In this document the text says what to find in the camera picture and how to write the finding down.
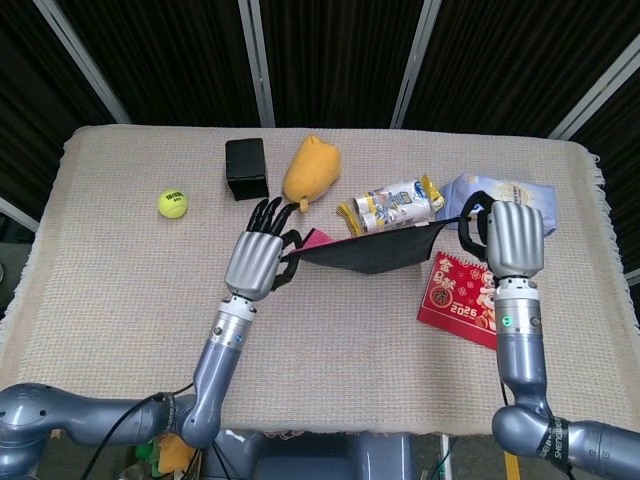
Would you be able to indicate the black cube box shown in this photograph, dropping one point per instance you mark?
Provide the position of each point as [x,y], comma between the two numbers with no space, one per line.
[246,167]

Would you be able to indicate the aluminium frame post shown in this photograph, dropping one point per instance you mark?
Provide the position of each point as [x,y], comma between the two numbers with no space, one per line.
[415,65]
[595,92]
[632,278]
[82,60]
[257,65]
[17,212]

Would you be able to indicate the blue snack bag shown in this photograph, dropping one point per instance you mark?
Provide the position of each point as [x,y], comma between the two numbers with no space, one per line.
[530,192]

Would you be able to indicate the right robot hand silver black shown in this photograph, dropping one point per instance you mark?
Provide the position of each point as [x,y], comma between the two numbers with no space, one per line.
[515,240]

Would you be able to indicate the orange plush on floor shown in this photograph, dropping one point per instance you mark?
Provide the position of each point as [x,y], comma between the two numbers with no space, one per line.
[172,457]

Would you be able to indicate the beige woven tablecloth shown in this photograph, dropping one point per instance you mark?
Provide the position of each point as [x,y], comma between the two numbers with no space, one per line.
[125,300]

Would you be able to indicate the pink cloth with black trim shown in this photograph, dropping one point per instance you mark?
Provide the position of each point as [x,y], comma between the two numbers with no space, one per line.
[370,252]

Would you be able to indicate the orange plush toy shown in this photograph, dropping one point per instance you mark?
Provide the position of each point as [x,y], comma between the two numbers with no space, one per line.
[310,170]

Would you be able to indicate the grey-blue robot torso base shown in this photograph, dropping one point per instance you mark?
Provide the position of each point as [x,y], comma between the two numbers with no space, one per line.
[310,460]

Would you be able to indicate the green toy on floor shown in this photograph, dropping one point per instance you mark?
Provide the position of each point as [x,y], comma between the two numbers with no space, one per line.
[145,451]

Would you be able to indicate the right robot arm grey-blue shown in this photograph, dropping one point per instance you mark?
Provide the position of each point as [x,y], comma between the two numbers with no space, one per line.
[517,350]

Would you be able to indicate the yellow-green tennis ball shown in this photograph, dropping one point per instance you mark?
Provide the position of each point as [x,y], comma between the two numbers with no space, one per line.
[173,203]

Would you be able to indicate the left robot arm grey-blue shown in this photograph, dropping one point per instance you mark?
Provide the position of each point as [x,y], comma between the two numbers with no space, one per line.
[220,360]

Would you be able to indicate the red 2026 desk calendar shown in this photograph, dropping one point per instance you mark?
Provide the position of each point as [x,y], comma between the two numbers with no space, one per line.
[450,300]

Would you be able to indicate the white yellow bag roll pack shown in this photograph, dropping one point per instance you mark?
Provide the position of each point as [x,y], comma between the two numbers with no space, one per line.
[395,205]

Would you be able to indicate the white table leg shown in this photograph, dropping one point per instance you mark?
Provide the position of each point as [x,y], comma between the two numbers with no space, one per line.
[445,457]

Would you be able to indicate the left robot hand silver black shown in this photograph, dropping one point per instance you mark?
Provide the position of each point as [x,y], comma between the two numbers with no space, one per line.
[252,265]

